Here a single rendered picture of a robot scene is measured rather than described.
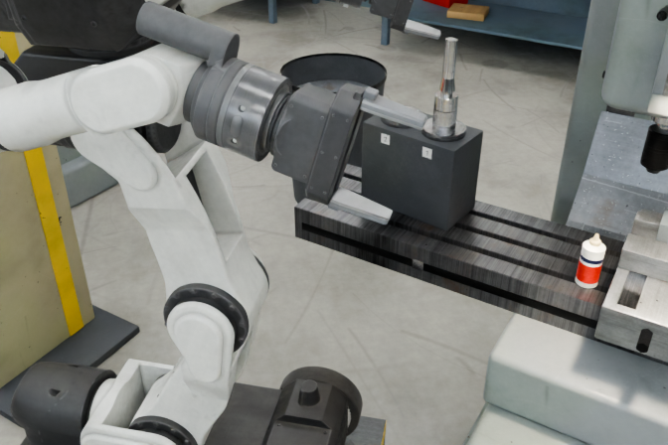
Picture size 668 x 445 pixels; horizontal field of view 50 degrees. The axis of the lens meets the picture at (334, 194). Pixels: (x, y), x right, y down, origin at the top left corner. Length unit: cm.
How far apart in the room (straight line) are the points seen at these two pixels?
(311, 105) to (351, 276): 229
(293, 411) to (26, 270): 122
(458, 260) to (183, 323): 55
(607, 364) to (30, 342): 190
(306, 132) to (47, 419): 100
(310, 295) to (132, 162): 187
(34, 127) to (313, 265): 226
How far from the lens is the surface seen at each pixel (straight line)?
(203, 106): 69
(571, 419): 137
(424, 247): 144
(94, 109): 73
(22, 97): 82
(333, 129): 66
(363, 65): 338
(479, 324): 276
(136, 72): 70
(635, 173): 171
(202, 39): 70
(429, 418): 240
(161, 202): 106
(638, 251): 133
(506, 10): 562
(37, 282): 257
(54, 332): 271
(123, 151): 103
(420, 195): 148
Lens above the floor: 178
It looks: 31 degrees down
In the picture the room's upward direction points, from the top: straight up
